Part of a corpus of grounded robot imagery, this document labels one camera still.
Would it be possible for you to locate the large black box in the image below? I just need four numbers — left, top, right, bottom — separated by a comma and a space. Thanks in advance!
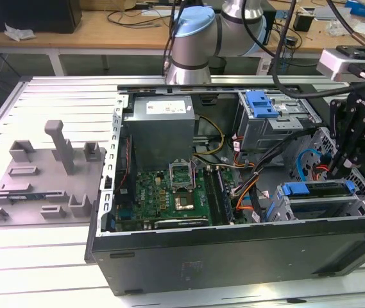
0, 0, 83, 35

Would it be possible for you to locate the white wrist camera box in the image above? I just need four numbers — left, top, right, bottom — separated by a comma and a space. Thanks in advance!
316, 46, 365, 83

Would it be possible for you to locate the black speaker box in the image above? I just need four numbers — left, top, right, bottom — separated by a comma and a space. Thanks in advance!
262, 9, 278, 46

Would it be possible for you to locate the green motherboard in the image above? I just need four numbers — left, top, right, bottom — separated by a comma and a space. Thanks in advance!
114, 166, 249, 232

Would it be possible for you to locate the blue plastic drive latch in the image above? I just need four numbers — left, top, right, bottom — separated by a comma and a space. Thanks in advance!
246, 90, 280, 119

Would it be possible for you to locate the hard disk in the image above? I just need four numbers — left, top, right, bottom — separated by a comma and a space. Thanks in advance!
265, 180, 355, 222

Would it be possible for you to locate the multicoloured wire bundle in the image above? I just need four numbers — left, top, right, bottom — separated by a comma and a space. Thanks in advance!
232, 160, 259, 212

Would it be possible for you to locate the black open PC case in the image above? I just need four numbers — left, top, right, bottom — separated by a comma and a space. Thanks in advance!
84, 82, 365, 296

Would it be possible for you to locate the grey power supply unit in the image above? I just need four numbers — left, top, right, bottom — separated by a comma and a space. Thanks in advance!
123, 96, 199, 171

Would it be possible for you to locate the blue data wire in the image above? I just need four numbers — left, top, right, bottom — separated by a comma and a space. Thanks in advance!
296, 148, 332, 182

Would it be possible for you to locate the metal socket cover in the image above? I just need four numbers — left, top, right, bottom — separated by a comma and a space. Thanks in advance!
168, 159, 196, 192

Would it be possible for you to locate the black bin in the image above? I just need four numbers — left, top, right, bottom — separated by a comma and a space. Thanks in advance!
208, 57, 227, 76

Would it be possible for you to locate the crumpled white plastic wrap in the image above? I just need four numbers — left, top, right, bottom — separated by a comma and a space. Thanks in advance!
4, 22, 37, 42

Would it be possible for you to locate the grey optical drive cage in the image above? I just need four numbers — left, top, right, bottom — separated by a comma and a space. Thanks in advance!
236, 91, 323, 153

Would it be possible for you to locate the wooden desk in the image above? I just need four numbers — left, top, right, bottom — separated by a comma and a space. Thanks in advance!
0, 0, 365, 62

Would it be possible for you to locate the CPU socket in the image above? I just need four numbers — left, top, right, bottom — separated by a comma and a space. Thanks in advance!
173, 191, 196, 212

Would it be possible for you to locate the small black open box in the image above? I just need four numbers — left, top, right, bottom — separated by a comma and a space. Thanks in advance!
293, 10, 315, 32

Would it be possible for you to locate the black sleeved cable bundle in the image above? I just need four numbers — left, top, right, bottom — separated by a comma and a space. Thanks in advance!
233, 126, 318, 222

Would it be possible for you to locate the orange red power wire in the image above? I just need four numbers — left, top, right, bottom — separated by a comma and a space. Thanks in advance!
310, 162, 330, 180

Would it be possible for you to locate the thin cable with plug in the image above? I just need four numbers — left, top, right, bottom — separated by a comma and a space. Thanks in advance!
162, 0, 186, 70

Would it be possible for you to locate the RAM stick with blue label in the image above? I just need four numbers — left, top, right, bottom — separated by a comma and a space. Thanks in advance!
8, 193, 47, 200

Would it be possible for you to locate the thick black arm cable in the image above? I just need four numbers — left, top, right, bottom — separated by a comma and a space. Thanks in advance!
241, 0, 365, 99

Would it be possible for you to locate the black graphics card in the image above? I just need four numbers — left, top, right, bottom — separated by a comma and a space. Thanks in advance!
153, 218, 209, 229

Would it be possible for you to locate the black case fan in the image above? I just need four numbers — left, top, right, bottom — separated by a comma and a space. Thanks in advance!
115, 134, 137, 206

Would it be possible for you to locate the grey metal disk bay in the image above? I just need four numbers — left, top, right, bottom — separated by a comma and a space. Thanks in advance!
264, 179, 365, 222

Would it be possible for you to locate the grey flat tray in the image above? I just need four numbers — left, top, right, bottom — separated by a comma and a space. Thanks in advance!
313, 6, 352, 22

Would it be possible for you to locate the yellow black power wire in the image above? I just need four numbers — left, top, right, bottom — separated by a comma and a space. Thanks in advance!
192, 115, 225, 158

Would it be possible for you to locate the grey parts rack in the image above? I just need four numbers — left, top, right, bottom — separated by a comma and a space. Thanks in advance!
0, 119, 108, 228

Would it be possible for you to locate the black RAM slot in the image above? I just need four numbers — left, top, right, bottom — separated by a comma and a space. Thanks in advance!
203, 166, 222, 225

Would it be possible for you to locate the dark RAM stick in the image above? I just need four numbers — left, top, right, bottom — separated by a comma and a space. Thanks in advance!
217, 168, 236, 224

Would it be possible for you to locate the clear plastic bag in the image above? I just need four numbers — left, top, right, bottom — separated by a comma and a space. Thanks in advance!
327, 18, 359, 37

